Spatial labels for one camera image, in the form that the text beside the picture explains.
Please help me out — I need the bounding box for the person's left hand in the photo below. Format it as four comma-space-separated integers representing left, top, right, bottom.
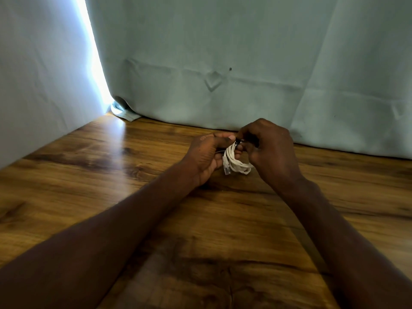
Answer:
181, 132, 243, 188

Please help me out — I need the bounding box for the person's right hand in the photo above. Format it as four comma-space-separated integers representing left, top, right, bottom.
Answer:
235, 118, 304, 190

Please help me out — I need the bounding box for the white network cable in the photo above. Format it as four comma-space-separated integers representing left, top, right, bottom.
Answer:
222, 141, 255, 176

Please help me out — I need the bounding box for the person's left forearm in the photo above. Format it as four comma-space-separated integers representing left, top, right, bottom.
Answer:
0, 159, 201, 309

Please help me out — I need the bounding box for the person's right forearm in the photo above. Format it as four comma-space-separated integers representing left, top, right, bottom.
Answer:
275, 177, 412, 309

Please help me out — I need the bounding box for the light green curtain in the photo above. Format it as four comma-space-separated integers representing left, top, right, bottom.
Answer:
84, 0, 412, 159
0, 0, 114, 169

